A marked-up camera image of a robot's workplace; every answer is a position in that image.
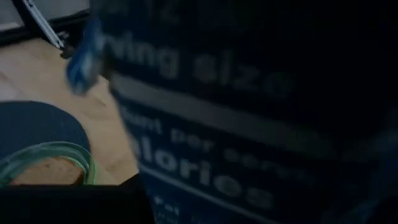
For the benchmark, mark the round dark blue placemat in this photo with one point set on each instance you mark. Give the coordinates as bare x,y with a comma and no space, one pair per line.
37,121

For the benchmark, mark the brown toast slice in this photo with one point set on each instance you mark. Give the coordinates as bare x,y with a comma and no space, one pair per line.
46,172

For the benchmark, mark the green glass plate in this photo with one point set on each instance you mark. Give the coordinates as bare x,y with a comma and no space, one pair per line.
46,148

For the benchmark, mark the black aluminium table frame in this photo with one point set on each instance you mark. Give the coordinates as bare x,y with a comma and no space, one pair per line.
12,34

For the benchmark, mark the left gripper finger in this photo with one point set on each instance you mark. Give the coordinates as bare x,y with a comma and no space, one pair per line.
62,205

